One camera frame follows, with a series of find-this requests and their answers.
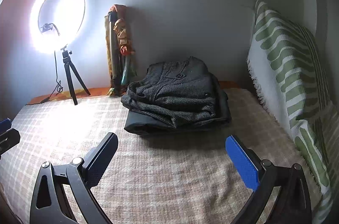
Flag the green and white patterned blanket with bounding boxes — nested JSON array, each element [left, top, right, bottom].
[[246, 0, 339, 224]]

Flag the folded tripod with cloth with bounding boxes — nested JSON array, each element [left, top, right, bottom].
[[107, 4, 137, 96]]

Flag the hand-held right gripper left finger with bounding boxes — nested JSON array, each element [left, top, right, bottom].
[[30, 132, 119, 224]]

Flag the small black tripod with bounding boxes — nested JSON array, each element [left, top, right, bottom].
[[60, 46, 91, 106]]

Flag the folded dark pants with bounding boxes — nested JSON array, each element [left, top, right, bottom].
[[124, 73, 232, 137]]

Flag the checkered bed blanket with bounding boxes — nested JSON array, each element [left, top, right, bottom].
[[0, 88, 326, 224]]

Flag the grey houndstooth pants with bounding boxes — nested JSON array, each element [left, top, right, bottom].
[[121, 56, 216, 129]]

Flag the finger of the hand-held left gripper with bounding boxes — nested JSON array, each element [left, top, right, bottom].
[[0, 118, 13, 135], [0, 128, 21, 159]]

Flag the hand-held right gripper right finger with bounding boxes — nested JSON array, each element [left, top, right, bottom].
[[225, 134, 312, 224]]

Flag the black ring light cable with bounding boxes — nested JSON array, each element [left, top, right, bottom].
[[25, 51, 64, 106]]

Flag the folded silver tripod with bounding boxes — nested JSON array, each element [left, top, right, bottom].
[[106, 11, 124, 93]]

